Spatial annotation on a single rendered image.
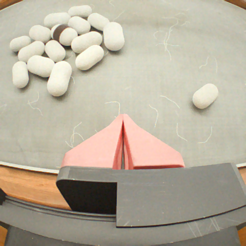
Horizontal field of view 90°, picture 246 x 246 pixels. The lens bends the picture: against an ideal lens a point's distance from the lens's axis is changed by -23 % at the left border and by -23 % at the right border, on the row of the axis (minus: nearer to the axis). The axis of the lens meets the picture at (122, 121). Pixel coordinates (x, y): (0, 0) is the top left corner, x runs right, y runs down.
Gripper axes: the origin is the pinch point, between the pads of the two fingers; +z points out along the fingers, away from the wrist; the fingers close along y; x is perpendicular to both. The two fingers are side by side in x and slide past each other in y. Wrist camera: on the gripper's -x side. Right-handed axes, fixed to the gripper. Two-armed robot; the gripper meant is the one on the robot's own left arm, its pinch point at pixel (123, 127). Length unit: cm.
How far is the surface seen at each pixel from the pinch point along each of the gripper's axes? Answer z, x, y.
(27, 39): 8.4, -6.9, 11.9
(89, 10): 11.6, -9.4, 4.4
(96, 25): 9.1, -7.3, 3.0
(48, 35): 8.5, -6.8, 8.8
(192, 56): 7.4, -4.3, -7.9
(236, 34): 12.4, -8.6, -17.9
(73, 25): 8.9, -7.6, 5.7
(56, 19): 9.8, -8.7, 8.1
